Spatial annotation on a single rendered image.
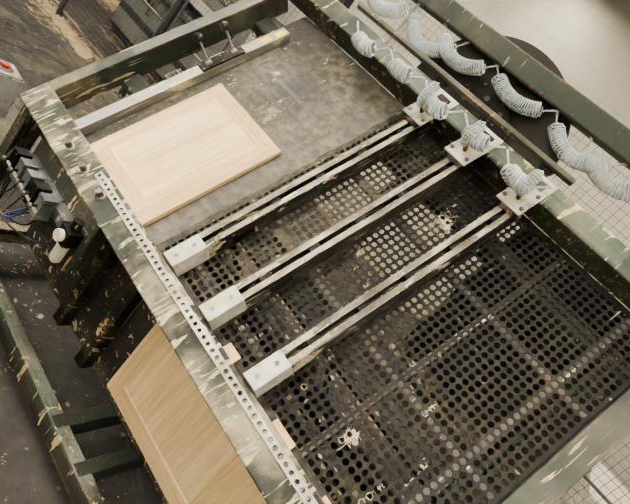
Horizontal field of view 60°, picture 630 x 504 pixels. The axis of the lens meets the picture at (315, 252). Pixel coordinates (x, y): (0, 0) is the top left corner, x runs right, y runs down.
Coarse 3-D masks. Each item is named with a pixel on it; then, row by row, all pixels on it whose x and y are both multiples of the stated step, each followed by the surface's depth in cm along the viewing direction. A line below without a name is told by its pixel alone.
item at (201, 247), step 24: (408, 120) 199; (360, 144) 194; (384, 144) 194; (336, 168) 188; (360, 168) 195; (288, 192) 185; (312, 192) 187; (240, 216) 178; (264, 216) 179; (192, 240) 173; (216, 240) 173; (240, 240) 181; (192, 264) 174
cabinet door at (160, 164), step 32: (224, 96) 214; (128, 128) 205; (160, 128) 205; (192, 128) 205; (224, 128) 205; (256, 128) 205; (128, 160) 197; (160, 160) 197; (192, 160) 197; (224, 160) 197; (256, 160) 197; (128, 192) 189; (160, 192) 190; (192, 192) 190
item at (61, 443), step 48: (0, 240) 249; (96, 240) 221; (0, 288) 218; (96, 288) 218; (192, 288) 192; (0, 336) 209; (96, 336) 207; (144, 336) 202; (48, 384) 199; (288, 384) 218; (48, 432) 189; (288, 432) 167; (336, 480) 281; (384, 480) 200
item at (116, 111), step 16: (272, 32) 230; (288, 32) 230; (256, 48) 225; (272, 48) 230; (224, 64) 221; (176, 80) 215; (192, 80) 217; (144, 96) 211; (160, 96) 213; (96, 112) 206; (112, 112) 206; (128, 112) 210; (80, 128) 202; (96, 128) 206
